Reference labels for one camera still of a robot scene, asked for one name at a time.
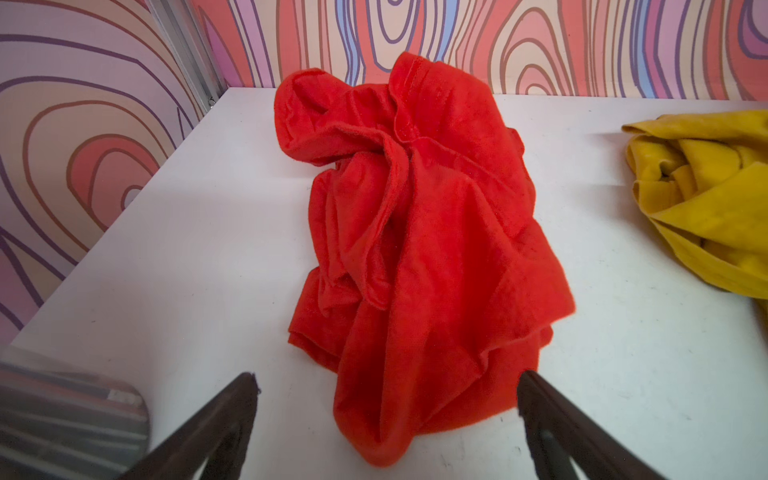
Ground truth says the yellow cloth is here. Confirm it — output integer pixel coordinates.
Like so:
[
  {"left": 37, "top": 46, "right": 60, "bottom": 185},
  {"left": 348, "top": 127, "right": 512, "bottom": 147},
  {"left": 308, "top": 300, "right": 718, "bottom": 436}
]
[{"left": 622, "top": 110, "right": 767, "bottom": 301}]

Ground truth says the red cloth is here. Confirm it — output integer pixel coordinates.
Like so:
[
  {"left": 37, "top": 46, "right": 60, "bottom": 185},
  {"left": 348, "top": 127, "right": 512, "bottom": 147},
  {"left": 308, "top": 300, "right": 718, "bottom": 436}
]
[{"left": 274, "top": 53, "right": 575, "bottom": 467}]

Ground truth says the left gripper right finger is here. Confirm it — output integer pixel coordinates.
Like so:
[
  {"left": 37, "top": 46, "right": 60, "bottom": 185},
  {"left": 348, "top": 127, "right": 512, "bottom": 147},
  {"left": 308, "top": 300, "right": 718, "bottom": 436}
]
[{"left": 517, "top": 370, "right": 662, "bottom": 479}]

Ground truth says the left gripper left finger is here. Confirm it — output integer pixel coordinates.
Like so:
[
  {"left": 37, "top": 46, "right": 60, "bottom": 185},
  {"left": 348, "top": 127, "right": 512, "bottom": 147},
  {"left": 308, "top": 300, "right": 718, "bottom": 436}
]
[{"left": 121, "top": 372, "right": 260, "bottom": 480}]

